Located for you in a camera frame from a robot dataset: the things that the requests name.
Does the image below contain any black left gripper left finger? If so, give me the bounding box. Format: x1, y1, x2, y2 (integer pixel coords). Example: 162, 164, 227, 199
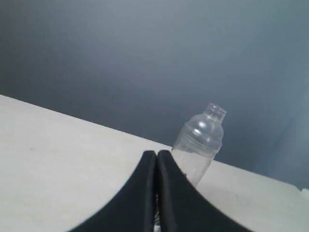
71, 150, 157, 232

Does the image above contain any clear plastic shaker bottle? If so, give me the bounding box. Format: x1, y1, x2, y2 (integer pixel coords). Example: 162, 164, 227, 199
171, 103, 226, 186

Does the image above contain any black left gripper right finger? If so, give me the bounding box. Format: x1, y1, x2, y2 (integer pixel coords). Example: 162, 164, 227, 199
157, 150, 244, 232

